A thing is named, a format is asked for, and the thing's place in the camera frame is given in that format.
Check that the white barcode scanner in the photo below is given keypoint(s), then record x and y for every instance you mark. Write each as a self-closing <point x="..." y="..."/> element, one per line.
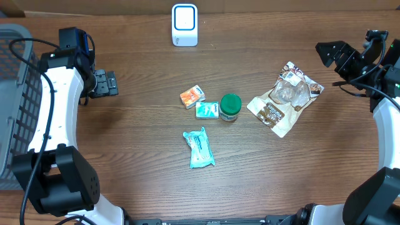
<point x="184" y="25"/>

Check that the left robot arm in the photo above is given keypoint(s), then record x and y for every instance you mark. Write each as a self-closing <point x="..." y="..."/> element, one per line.
<point x="54" y="175"/>

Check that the grey plastic mesh basket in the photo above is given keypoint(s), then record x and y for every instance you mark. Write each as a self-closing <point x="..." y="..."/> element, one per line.
<point x="20" y="102"/>

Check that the orange tissue pack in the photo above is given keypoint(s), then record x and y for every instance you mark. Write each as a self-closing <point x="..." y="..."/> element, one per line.
<point x="193" y="95"/>

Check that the teal wipes packet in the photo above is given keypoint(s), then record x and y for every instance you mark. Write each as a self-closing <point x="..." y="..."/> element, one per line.
<point x="201" y="153"/>

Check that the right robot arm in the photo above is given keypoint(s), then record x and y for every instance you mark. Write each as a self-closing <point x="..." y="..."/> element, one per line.
<point x="375" y="70"/>

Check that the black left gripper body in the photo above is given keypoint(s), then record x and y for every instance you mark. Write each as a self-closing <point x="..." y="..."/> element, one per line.
<point x="104" y="85"/>

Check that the teal tissue pack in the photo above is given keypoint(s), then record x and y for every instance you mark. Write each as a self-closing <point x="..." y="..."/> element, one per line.
<point x="207" y="110"/>

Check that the green lid jar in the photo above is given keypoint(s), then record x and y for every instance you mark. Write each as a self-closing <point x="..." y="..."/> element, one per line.
<point x="229" y="107"/>

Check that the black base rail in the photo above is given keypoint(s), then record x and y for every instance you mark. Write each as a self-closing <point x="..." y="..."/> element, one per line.
<point x="268" y="220"/>

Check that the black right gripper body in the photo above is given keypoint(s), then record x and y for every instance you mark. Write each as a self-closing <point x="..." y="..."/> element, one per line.
<point x="352" y="67"/>

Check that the brown snack bag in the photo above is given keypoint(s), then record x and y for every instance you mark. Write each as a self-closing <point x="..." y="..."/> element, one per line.
<point x="280" y="107"/>

